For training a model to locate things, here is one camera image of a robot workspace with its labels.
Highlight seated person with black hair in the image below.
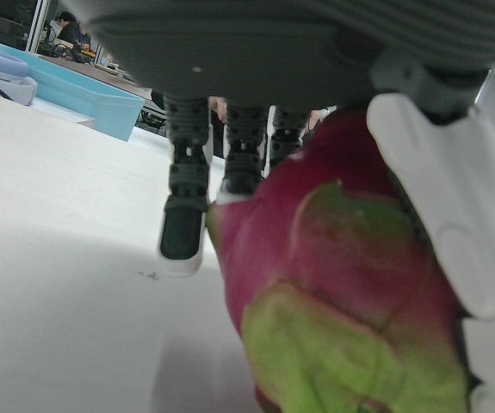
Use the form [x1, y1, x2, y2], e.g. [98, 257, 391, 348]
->
[46, 11, 81, 45]

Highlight light blue plastic bin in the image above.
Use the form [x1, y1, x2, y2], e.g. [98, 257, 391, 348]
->
[0, 36, 145, 143]

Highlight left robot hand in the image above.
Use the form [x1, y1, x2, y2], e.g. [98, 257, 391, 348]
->
[57, 0, 495, 413]

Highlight red dragon fruit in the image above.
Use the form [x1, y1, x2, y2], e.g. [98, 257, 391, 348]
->
[206, 107, 474, 413]

